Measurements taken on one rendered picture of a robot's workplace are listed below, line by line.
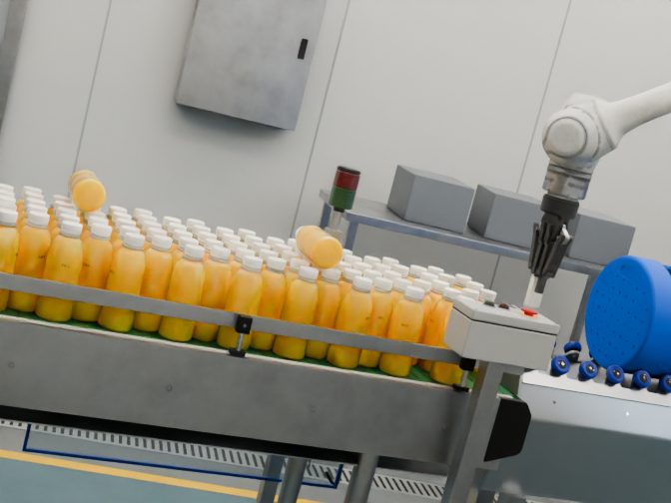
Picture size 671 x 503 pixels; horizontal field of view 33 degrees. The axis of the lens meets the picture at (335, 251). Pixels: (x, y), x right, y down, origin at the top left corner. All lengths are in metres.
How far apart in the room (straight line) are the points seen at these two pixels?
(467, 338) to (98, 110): 3.75
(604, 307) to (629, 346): 0.15
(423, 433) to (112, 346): 0.69
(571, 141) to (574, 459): 0.94
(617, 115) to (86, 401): 1.13
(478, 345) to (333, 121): 3.69
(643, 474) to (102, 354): 1.38
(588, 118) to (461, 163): 3.96
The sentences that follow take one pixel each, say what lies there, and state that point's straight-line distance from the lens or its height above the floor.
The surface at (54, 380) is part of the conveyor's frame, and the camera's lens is 2.20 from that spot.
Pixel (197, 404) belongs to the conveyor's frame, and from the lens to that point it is 2.25.
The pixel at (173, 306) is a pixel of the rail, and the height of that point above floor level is 0.97.
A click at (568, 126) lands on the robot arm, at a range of 2.09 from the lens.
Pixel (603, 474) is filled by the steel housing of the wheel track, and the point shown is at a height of 0.71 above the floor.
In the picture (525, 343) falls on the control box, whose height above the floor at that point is 1.05.
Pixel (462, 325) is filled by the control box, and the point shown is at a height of 1.06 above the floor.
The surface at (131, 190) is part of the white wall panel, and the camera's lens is 5.80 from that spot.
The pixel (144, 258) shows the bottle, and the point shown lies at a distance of 2.20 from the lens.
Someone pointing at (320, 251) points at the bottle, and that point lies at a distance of 2.31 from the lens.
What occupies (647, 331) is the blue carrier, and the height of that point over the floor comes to 1.08.
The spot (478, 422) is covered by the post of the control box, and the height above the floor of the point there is 0.86.
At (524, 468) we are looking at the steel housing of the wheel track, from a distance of 2.72.
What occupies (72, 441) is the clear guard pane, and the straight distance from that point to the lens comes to 2.78.
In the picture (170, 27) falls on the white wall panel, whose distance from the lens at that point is 5.74.
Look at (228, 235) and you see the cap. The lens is 2.45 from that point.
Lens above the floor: 1.48
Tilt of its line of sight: 9 degrees down
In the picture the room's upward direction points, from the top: 14 degrees clockwise
